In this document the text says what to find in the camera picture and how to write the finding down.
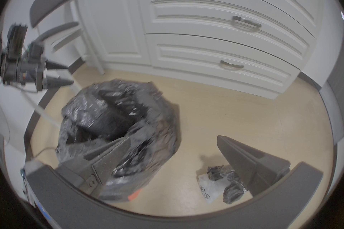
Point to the black plastic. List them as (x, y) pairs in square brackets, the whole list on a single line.
[(232, 191)]

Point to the white wardrobe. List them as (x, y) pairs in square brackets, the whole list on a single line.
[(201, 34)]

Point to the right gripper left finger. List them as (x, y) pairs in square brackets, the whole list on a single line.
[(102, 166)]

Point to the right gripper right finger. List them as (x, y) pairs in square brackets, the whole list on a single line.
[(250, 166)]

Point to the black plastic bag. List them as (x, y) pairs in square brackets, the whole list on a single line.
[(107, 115)]

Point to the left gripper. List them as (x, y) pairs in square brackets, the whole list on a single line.
[(29, 72)]

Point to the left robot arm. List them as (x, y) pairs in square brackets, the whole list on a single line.
[(16, 40)]

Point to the grey and white chair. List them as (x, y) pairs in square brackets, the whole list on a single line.
[(48, 2)]

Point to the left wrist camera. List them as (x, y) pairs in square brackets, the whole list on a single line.
[(35, 50)]

